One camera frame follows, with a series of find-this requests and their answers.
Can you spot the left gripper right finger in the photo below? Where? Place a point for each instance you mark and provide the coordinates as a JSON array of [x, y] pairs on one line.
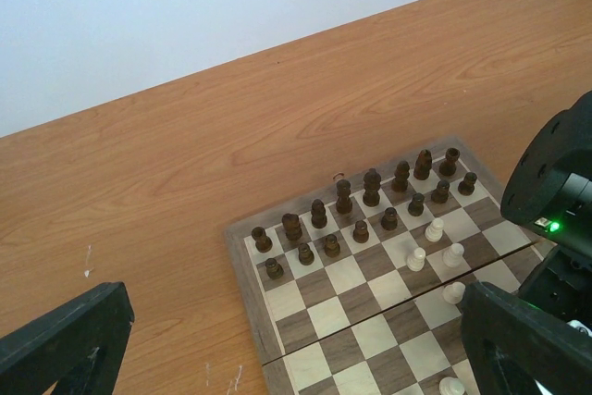
[[515, 348]]

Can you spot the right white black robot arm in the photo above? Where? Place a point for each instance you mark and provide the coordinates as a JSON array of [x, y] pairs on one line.
[[549, 193]]

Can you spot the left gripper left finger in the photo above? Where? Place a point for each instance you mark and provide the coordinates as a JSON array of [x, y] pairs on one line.
[[77, 348]]

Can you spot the dark chess pieces row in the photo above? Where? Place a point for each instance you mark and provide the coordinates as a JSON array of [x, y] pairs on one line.
[[390, 239]]

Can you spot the wooden folding chess board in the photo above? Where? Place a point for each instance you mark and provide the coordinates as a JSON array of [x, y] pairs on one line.
[[359, 303]]

